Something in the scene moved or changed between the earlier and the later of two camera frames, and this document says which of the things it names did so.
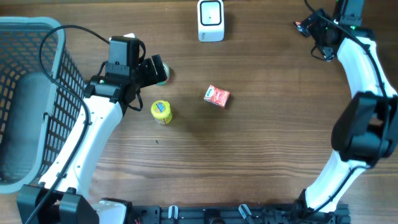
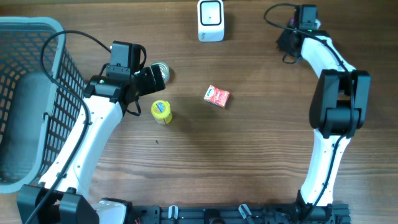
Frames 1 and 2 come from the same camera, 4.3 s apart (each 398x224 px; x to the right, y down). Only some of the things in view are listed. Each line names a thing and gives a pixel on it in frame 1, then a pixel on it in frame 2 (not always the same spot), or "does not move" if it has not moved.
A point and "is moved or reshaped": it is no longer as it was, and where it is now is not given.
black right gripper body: (318, 28) to (283, 42)
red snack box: (217, 96) does not move
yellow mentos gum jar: (161, 110) does not move
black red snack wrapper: (303, 30) is moved or reshaped
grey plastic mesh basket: (37, 114) does not move
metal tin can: (167, 71) does not move
